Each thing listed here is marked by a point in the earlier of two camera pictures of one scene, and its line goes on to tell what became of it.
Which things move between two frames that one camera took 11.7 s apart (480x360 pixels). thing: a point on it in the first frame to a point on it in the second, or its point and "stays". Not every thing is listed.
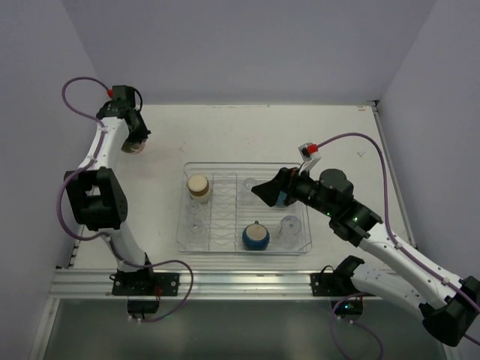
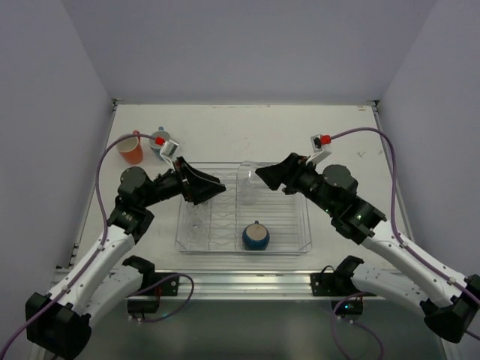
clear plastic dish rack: x=218 y=212 stays
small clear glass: x=196 y=231 stays
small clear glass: x=247 y=195 stays
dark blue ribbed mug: x=256 y=237 stays
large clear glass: x=288 y=233 to x=250 y=187
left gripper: x=139 y=132 to x=184 y=181
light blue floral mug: x=282 y=197 to x=155 y=148
